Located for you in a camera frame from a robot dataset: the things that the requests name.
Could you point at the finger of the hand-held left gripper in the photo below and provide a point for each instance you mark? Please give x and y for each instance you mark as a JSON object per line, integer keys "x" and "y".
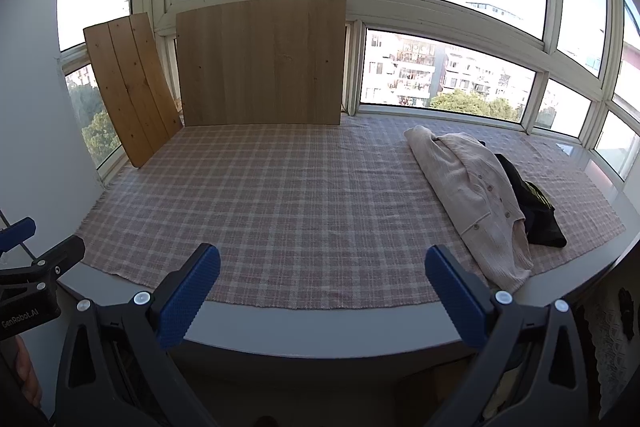
{"x": 55, "y": 257}
{"x": 15, "y": 234}

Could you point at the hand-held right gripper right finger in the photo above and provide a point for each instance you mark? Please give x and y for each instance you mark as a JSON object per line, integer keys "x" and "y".
{"x": 455, "y": 297}

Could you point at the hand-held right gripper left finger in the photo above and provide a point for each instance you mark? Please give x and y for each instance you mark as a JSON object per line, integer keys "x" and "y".
{"x": 190, "y": 292}

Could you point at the navy blue sweatshirt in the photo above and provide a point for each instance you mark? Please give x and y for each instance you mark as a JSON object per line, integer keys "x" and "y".
{"x": 530, "y": 212}

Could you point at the person's left forearm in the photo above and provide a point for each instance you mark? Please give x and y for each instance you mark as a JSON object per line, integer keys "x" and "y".
{"x": 10, "y": 407}

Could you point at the person's left hand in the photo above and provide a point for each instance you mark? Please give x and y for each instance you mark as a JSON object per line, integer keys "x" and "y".
{"x": 29, "y": 374}

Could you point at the cream buttoned shirt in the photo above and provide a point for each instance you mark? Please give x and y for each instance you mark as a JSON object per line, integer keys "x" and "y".
{"x": 465, "y": 192}

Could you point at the pink plaid cloth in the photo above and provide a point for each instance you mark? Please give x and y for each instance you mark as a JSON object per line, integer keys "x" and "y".
{"x": 275, "y": 207}

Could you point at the green trees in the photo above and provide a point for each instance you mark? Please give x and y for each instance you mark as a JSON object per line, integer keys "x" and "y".
{"x": 97, "y": 132}
{"x": 470, "y": 104}

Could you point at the white lace cloth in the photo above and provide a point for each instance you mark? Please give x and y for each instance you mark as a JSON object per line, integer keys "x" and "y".
{"x": 607, "y": 347}

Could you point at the pine plank board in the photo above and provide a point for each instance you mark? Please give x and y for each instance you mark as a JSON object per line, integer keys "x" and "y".
{"x": 132, "y": 92}

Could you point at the apartment buildings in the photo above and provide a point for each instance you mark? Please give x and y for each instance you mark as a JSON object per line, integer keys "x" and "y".
{"x": 415, "y": 67}

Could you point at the light oak wooden board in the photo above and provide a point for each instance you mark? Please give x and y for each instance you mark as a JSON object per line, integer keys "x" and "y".
{"x": 260, "y": 62}

